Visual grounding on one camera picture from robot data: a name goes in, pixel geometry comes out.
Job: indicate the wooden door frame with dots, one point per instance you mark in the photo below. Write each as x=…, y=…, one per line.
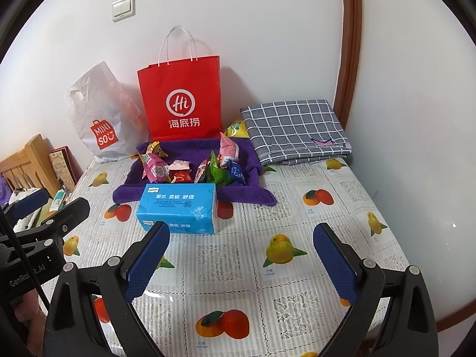
x=349, y=26

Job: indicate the small pink snack packet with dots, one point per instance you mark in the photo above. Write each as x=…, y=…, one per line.
x=156, y=169

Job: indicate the grey checked folded cloth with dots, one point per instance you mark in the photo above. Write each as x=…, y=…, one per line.
x=297, y=130

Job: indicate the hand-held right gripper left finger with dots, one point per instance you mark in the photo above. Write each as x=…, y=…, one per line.
x=147, y=264

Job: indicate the wooden chair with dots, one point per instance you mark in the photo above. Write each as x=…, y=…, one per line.
x=26, y=167

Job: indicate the purple towel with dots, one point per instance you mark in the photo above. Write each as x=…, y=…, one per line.
x=245, y=189

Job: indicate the fruit print tablecloth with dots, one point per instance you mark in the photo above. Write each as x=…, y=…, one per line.
x=241, y=267

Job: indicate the white red snack packet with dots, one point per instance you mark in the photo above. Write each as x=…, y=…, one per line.
x=181, y=174

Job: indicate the green snack packet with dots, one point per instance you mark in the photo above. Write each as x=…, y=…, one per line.
x=219, y=174

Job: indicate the yellow triangular snack packet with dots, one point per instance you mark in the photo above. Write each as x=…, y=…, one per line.
x=156, y=150

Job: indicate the patterned book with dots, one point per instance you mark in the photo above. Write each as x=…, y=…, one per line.
x=65, y=167

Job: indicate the white spotted plush toy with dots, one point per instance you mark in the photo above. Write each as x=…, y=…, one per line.
x=26, y=221

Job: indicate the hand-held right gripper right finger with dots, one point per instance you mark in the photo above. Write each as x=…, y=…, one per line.
x=334, y=264

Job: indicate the white teal tube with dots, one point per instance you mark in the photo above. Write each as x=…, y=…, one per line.
x=59, y=200

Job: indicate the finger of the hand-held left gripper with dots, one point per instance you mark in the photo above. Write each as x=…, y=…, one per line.
x=29, y=200
x=70, y=215

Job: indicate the person's left hand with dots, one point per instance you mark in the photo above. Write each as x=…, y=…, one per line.
x=31, y=312

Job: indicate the white plastic bag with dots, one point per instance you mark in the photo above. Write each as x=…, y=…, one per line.
x=96, y=100

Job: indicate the blue snack packet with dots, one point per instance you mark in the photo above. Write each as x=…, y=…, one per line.
x=236, y=173

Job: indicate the yellow snack bag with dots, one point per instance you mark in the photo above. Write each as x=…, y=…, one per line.
x=238, y=130

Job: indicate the purple fabric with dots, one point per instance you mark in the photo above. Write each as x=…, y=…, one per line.
x=4, y=195

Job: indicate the large pink snack bag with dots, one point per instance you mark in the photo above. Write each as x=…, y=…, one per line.
x=227, y=148

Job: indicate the red paper bag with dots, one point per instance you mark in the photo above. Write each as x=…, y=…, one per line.
x=178, y=81

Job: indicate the white light switch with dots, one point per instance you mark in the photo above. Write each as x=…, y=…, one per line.
x=123, y=7

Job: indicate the blue tissue pack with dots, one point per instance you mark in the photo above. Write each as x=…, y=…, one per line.
x=174, y=208

